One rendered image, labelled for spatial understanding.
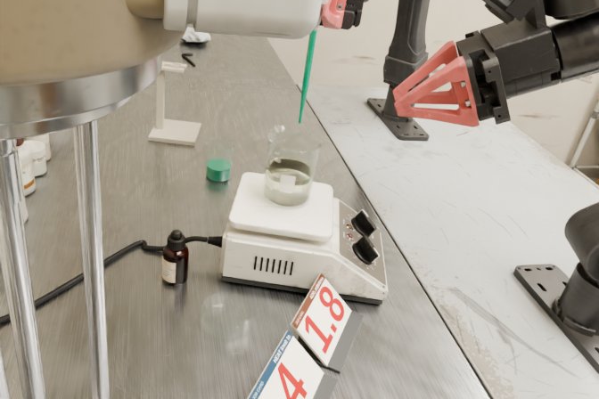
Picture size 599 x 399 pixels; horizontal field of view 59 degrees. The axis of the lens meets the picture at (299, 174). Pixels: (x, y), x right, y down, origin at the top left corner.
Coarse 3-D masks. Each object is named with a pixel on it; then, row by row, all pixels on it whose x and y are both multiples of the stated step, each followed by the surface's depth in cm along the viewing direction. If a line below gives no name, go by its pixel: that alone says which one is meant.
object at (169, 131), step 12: (180, 72) 89; (156, 96) 92; (156, 108) 93; (156, 120) 94; (168, 120) 98; (156, 132) 93; (168, 132) 94; (180, 132) 95; (192, 132) 95; (192, 144) 93
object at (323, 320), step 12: (324, 288) 60; (324, 300) 59; (336, 300) 61; (312, 312) 57; (324, 312) 58; (336, 312) 60; (300, 324) 55; (312, 324) 56; (324, 324) 57; (336, 324) 59; (312, 336) 55; (324, 336) 56; (324, 348) 55
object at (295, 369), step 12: (288, 348) 52; (300, 348) 53; (288, 360) 51; (300, 360) 52; (276, 372) 49; (288, 372) 50; (300, 372) 51; (312, 372) 52; (276, 384) 48; (288, 384) 49; (300, 384) 51; (312, 384) 52; (264, 396) 47; (276, 396) 48; (288, 396) 49; (300, 396) 50
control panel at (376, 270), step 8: (344, 208) 70; (344, 216) 69; (352, 216) 70; (344, 224) 67; (344, 232) 65; (352, 232) 67; (376, 232) 72; (344, 240) 64; (352, 240) 65; (376, 240) 70; (344, 248) 63; (352, 248) 64; (376, 248) 68; (344, 256) 61; (352, 256) 62; (360, 264) 62; (376, 264) 65; (368, 272) 62; (376, 272) 64; (384, 272) 65; (384, 280) 64
